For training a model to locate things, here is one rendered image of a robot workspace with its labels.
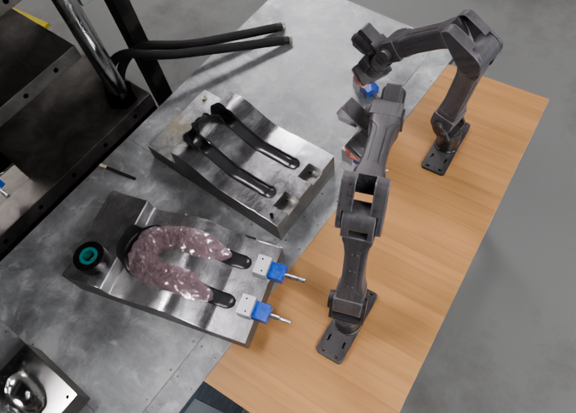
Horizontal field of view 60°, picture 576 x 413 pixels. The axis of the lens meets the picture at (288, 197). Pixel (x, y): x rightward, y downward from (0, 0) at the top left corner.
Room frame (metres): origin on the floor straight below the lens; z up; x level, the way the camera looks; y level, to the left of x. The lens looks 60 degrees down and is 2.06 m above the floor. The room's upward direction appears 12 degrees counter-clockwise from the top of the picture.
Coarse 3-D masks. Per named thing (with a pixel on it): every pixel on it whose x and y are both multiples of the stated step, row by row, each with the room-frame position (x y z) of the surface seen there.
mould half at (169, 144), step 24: (216, 96) 1.09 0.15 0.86; (240, 96) 1.00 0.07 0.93; (192, 120) 1.01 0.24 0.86; (216, 120) 0.93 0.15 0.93; (240, 120) 0.93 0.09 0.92; (264, 120) 0.93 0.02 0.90; (168, 144) 0.94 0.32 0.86; (216, 144) 0.86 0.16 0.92; (240, 144) 0.86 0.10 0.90; (288, 144) 0.83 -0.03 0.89; (312, 144) 0.81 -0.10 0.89; (192, 168) 0.80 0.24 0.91; (216, 168) 0.79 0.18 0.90; (264, 168) 0.77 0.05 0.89; (216, 192) 0.75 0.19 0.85; (240, 192) 0.71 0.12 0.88; (288, 192) 0.67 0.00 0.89; (312, 192) 0.68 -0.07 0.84; (264, 216) 0.62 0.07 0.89; (288, 216) 0.61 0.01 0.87
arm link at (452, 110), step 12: (480, 36) 0.78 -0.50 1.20; (492, 36) 0.77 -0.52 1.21; (480, 48) 0.74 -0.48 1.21; (492, 48) 0.74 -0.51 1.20; (492, 60) 0.75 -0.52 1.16; (456, 72) 0.77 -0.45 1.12; (456, 84) 0.76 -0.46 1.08; (468, 84) 0.74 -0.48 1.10; (456, 96) 0.75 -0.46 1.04; (468, 96) 0.74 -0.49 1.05; (444, 108) 0.77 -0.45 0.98; (456, 108) 0.75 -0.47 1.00; (432, 120) 0.78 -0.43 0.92; (444, 120) 0.76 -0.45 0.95; (456, 120) 0.75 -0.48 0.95
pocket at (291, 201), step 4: (284, 196) 0.67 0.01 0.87; (288, 196) 0.67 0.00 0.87; (292, 196) 0.66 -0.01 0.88; (280, 200) 0.66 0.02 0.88; (284, 200) 0.67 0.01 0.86; (288, 200) 0.67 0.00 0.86; (292, 200) 0.66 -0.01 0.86; (296, 200) 0.65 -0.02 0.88; (276, 204) 0.65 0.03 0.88; (280, 204) 0.66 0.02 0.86; (284, 204) 0.66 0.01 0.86; (288, 204) 0.65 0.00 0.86; (292, 204) 0.65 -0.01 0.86; (296, 204) 0.64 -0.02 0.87; (280, 208) 0.65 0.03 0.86; (284, 208) 0.64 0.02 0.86; (288, 208) 0.64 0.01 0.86; (292, 208) 0.63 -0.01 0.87; (288, 212) 0.62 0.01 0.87
